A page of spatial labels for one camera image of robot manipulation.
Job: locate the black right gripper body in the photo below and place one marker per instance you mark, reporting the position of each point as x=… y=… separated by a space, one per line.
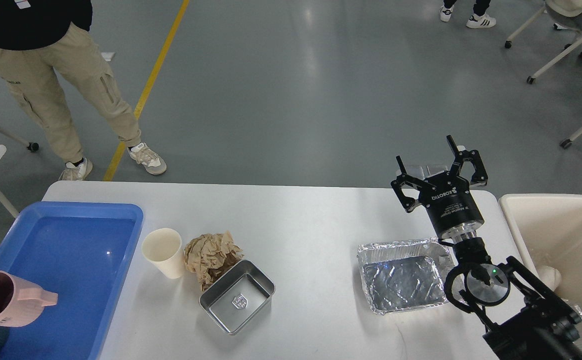
x=449 y=204

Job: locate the stainless steel square tray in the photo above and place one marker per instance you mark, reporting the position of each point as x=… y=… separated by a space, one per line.
x=237 y=296

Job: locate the pink ceramic mug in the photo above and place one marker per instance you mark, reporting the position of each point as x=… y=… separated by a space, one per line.
x=22 y=301

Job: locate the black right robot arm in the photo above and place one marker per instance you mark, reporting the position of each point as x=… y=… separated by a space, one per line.
x=523 y=318

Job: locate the clear floor plate right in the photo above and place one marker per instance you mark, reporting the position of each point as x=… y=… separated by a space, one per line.
x=433 y=169

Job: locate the clear floor plate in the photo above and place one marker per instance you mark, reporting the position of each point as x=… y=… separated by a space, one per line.
x=416 y=171
x=433 y=169

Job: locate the clear floor plate left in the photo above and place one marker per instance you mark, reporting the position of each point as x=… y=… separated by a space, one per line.
x=416 y=171

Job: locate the aluminium foil tray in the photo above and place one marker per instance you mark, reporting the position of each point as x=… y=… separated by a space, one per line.
x=405 y=275

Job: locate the cream plastic bin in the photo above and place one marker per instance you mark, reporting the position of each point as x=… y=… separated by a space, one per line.
x=547 y=229

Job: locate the white sneaker far person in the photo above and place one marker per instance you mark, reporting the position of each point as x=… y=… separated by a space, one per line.
x=481 y=21

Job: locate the white office chair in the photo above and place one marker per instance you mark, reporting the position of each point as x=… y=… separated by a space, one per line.
x=565 y=13

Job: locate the crumpled brown paper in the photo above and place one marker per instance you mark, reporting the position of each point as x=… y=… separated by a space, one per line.
x=210 y=256

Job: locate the cream paper cup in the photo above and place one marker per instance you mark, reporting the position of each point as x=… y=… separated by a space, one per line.
x=164 y=249

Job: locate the blue plastic tray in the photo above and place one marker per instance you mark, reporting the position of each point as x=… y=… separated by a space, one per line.
x=82 y=252

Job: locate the person in khaki trousers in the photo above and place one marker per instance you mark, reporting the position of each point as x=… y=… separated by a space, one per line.
x=43 y=39

